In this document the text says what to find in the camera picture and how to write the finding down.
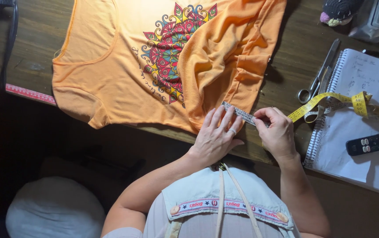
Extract person's right hand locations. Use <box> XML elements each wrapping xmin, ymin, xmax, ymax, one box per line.
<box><xmin>252</xmin><ymin>106</ymin><xmax>298</xmax><ymax>161</ymax></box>

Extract person's left hand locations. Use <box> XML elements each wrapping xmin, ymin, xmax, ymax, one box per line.
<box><xmin>189</xmin><ymin>105</ymin><xmax>245</xmax><ymax>166</ymax></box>

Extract yellow measuring tape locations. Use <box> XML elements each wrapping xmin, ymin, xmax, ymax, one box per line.
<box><xmin>221</xmin><ymin>91</ymin><xmax>379</xmax><ymax>128</ymax></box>

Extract orange printed t-shirt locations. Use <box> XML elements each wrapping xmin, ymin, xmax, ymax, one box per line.
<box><xmin>52</xmin><ymin>0</ymin><xmax>288</xmax><ymax>135</ymax></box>

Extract person's pale blue overalls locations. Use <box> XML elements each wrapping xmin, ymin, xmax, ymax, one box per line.
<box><xmin>102</xmin><ymin>163</ymin><xmax>303</xmax><ymax>238</ymax></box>

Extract steel scissors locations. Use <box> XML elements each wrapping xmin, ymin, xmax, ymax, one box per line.
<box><xmin>297</xmin><ymin>38</ymin><xmax>341</xmax><ymax>115</ymax></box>

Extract white spiral notebook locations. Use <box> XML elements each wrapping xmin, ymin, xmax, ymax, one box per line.
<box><xmin>303</xmin><ymin>48</ymin><xmax>379</xmax><ymax>196</ymax></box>

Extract black remote control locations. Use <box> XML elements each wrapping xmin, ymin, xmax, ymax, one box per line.
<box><xmin>346</xmin><ymin>129</ymin><xmax>379</xmax><ymax>157</ymax></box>

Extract dark crochet toy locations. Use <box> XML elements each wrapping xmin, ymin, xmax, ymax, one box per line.
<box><xmin>320</xmin><ymin>0</ymin><xmax>364</xmax><ymax>27</ymax></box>

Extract white round cushion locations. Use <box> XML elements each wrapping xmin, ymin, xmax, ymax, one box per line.
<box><xmin>5</xmin><ymin>176</ymin><xmax>106</xmax><ymax>238</ymax></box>

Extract red ruler strip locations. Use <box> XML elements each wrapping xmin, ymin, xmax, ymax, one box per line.
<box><xmin>0</xmin><ymin>75</ymin><xmax>57</xmax><ymax>106</ymax></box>

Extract beige neck cord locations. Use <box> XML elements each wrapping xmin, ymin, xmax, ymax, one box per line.
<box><xmin>215</xmin><ymin>161</ymin><xmax>263</xmax><ymax>238</ymax></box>

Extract black cable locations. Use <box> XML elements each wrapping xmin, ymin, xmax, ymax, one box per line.
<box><xmin>0</xmin><ymin>0</ymin><xmax>19</xmax><ymax>92</ymax></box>

